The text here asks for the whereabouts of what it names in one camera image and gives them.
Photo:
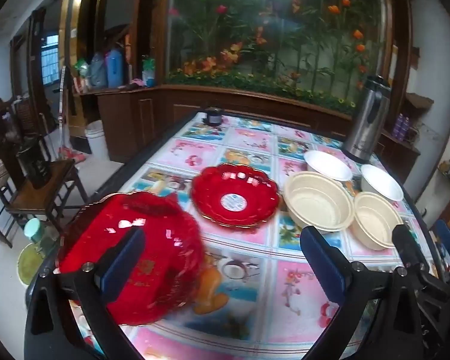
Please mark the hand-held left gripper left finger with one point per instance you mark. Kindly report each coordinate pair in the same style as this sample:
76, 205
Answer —
122, 262

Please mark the purple bottle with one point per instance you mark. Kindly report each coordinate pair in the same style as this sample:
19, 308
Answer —
398, 125
405, 127

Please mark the large beige plastic bowl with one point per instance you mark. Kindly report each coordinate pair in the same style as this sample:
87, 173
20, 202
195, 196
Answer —
318, 202

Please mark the red plate with round label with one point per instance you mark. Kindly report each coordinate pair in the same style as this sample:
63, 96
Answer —
210, 195

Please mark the stainless steel thermos kettle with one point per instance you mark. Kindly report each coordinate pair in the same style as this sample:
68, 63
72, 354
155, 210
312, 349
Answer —
363, 127

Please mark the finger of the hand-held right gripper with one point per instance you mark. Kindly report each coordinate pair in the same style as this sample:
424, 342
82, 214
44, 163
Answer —
445, 234
408, 242

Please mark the white foam bowl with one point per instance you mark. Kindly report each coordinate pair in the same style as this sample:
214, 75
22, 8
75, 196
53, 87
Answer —
381, 182
328, 165

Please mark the window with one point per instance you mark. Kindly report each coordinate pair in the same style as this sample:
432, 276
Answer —
48, 58

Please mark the blue thermos bottle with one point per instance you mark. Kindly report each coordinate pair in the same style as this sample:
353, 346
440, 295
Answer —
114, 69

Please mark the white plastic bucket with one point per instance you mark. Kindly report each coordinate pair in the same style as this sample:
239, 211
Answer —
96, 140

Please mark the green and white bottle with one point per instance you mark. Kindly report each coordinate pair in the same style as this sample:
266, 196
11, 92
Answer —
149, 71

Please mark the jar with green lid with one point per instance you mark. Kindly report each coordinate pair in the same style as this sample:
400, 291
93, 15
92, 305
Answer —
33, 229

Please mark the black box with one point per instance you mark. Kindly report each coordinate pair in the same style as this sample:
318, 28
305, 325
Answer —
35, 168

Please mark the large grey water bottle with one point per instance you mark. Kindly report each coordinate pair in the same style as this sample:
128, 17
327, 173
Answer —
97, 71

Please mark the small black device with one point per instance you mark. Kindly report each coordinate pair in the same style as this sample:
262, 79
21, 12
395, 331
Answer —
213, 117

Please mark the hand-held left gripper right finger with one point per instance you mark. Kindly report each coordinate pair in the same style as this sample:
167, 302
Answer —
322, 266

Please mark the dark wooden cabinet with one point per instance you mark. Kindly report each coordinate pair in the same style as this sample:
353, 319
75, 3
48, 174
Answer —
135, 120

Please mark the plain red glass plate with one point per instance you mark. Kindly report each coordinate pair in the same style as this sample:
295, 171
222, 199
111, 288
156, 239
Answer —
157, 270

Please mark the printed cartoon tablecloth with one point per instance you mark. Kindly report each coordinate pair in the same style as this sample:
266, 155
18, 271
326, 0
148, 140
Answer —
247, 270

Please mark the small beige plastic bowl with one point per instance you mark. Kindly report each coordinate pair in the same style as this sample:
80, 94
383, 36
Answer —
375, 217

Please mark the flower wall mural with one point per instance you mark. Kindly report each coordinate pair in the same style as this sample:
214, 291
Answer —
266, 45

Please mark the silver fan stand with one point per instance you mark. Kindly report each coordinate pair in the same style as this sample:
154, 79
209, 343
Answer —
62, 112

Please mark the wooden chair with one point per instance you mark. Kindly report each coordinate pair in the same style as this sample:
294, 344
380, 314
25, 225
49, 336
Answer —
41, 195

